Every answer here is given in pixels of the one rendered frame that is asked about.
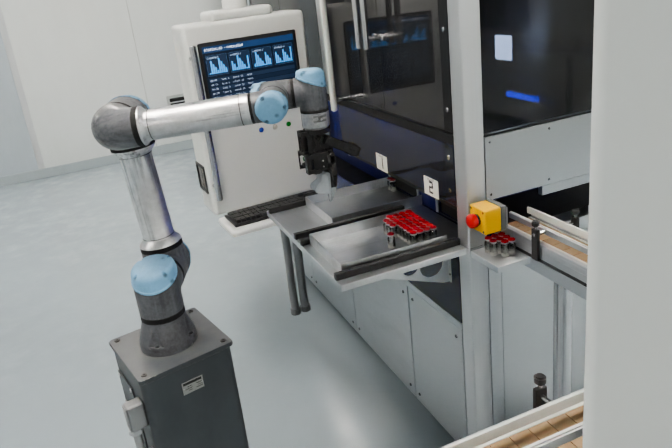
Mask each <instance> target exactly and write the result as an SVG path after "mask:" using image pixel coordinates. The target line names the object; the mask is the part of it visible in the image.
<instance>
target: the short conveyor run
mask: <svg viewBox="0 0 672 448"><path fill-rule="evenodd" d="M527 213H529V214H531V216H529V217H528V218H526V217H524V216H521V215H519V214H517V213H515V212H513V211H510V212H509V218H511V219H514V220H516V221H514V222H510V223H508V227H507V229H506V230H502V231H500V232H504V233H505V235H510V237H514V238H515V243H516V250H518V251H520V252H522V253H524V254H525V255H527V256H529V257H530V264H527V265H525V266H526V267H528V268H530V269H532V270H533V271H535V272H537V273H539V274H541V275H542V276H544V277H546V278H548V279H549V280H551V281H553V282H555V283H556V284H558V285H560V286H562V287H564V288H565V289H567V290H569V291H571V292H572V293H574V294H576V295H578V296H579V297H581V298H583V299H585V300H586V299H587V262H588V232H587V231H585V230H583V229H580V228H579V220H580V219H579V218H578V217H577V215H578V214H579V209H578V208H573V209H572V210H571V214H573V215H574V216H571V222H569V223H567V222H564V221H562V220H560V219H557V218H555V217H553V216H550V215H548V214H546V213H543V212H541V211H539V210H537V209H534V208H532V207H529V206H528V207H527Z"/></svg>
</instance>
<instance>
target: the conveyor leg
mask: <svg viewBox="0 0 672 448"><path fill-rule="evenodd" d="M572 304H573V293H572V292H571V291H569V290H567V289H565V288H564V287H562V286H560V285H558V284H556V283H555V282H554V292H553V400H556V399H558V398H560V397H563V396H565V395H568V394H570V393H571V358H572Z"/></svg>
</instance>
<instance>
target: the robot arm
mask: <svg viewBox="0 0 672 448"><path fill-rule="evenodd" d="M295 74H296V76H295V78H293V79H285V80H277V81H268V82H266V81H262V82H261V83H255V84H252V86H251V92H250V93H244V94H238V95H232V96H226V97H219V98H213V99H207V100H201V101H194V102H188V103H182V104H176V105H169V106H163V107H157V108H151V109H150V107H149V106H148V104H147V103H146V102H145V101H144V100H142V99H141V98H139V97H137V96H133V95H122V96H118V97H115V98H113V99H111V100H110V101H109V102H108V103H107V104H106V105H104V106H102V107H101V108H99V109H98V110H97V111H96V113H95V114H94V116H93V118H92V122H91V130H92V134H93V136H94V138H95V139H96V141H97V142H98V143H99V144H100V145H102V146H103V147H105V148H107V149H110V152H111V154H113V155H115V156H117V157H118V158H119V160H120V164H121V167H122V170H123V174H124V177H125V180H126V184H127V187H128V190H129V194H130V197H131V200H132V204H133V207H134V210H135V214H136V217H137V220H138V224H139V227H140V230H141V234H142V237H143V240H142V242H141V243H140V245H139V247H140V250H141V254H142V257H143V259H142V260H141V261H138V262H137V263H136V264H135V265H134V266H133V267H132V269H131V285H132V287H133V290H134V294H135V298H136V302H137V306H138V310H139V314H140V318H141V330H140V339H139V343H140V348H141V351H142V352H143V353H144V354H145V355H147V356H150V357H166V356H171V355H174V354H177V353H180V352H182V351H184V350H186V349H187V348H189V347H190V346H191V345H192V344H193V343H194V342H195V341H196V339H197V330H196V326H195V324H194V323H193V321H192V320H191V318H190V317H189V315H188V314H187V312H186V310H185V306H184V301H183V296H182V292H181V287H182V284H183V282H184V279H185V276H186V274H187V272H188V270H189V268H190V264H191V254H190V250H189V248H188V246H187V245H186V244H185V243H184V242H183V240H182V237H181V234H180V233H178V232H176V231H174V229H173V225H172V222H171V218H170V214H169V211H168V207H167V204H166V200H165V197H164V193H163V190H162V186H161V182H160V179H159V175H158V172H157V168H156V165H155V161H154V157H153V154H152V148H153V146H154V144H155V140H157V139H164V138H170V137H176V136H182V135H188V134H195V133H201V132H207V131H213V130H219V129H226V128H232V127H238V126H244V125H250V124H256V123H262V122H264V123H266V124H276V123H278V122H280V121H281V120H282V119H283V118H284V117H285V116H286V114H287V111H288V109H289V108H296V107H300V113H301V121H302V127H303V130H298V131H297V137H298V144H299V151H298V158H299V166H300V169H304V168H305V169H306V173H307V174H308V175H312V174H315V175H316V179H315V180H314V181H313V182H312V183H311V184H310V188H311V189H312V190H315V192H316V193H320V194H327V197H328V200H329V201H330V202H331V201H332V200H333V198H334V195H335V192H336V186H337V168H336V158H335V154H334V152H333V148H336V149H338V150H341V151H344V153H346V154H348V155H351V156H354V155H355V156H358V155H359V153H360V150H361V148H360V147H358V145H357V144H355V143H353V142H345V141H342V140H340V139H337V138H334V137H332V136H329V135H326V134H325V133H328V132H330V131H331V130H330V116H329V108H328V98H327V89H326V87H327V84H326V81H325V75H324V71H323V70H322V69H321V68H318V67H311V68H304V69H299V70H297V71H296V73H295ZM301 155H302V156H304V157H303V161H305V162H304V163H302V165H301V162H300V156H301Z"/></svg>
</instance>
